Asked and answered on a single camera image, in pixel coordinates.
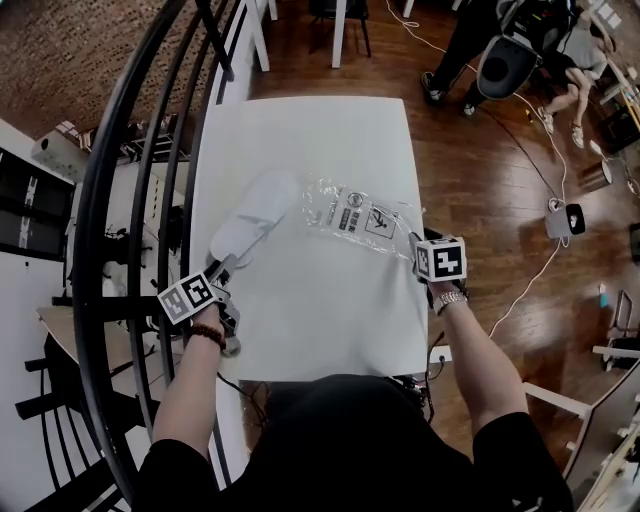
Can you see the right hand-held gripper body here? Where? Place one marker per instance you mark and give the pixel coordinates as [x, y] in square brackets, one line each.
[442, 260]

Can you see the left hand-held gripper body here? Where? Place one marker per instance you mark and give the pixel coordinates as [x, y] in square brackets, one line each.
[187, 297]

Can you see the clear plastic bag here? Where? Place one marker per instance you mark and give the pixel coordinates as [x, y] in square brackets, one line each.
[350, 215]

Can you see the white slippers pair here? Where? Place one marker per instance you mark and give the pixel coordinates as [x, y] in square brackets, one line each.
[260, 205]

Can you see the person's left forearm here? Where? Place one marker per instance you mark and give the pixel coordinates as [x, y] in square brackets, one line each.
[187, 395]

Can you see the person's right forearm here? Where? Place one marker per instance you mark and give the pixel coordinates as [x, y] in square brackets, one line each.
[485, 370]

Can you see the silver metal wristwatch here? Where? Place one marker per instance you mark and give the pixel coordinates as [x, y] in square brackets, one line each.
[450, 300]

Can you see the black metal railing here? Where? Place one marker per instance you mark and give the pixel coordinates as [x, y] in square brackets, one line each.
[82, 260]

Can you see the light wooden desk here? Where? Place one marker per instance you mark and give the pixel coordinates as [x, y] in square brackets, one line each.
[65, 325]

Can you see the grey box device with lens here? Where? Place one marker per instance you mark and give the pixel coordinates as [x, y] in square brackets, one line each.
[562, 222]

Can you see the teal bottle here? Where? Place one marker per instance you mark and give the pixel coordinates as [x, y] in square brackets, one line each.
[604, 297]

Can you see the wooden cylinder bin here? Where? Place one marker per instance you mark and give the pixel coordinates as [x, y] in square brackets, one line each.
[597, 175]

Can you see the black cabinet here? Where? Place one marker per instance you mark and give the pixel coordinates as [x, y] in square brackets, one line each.
[30, 205]

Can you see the white box with round hole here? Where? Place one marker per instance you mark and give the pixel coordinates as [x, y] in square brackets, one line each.
[57, 152]

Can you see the grey office chair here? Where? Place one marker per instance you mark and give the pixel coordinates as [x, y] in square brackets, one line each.
[505, 67]

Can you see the person's black clothing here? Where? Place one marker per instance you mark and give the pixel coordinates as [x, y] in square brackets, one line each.
[350, 450]

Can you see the white table leg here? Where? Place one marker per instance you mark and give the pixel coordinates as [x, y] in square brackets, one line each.
[339, 35]

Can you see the grey desk partition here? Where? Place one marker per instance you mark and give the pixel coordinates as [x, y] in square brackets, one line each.
[605, 425]

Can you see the black chair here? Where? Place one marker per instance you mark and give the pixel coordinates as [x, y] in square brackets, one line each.
[357, 15]

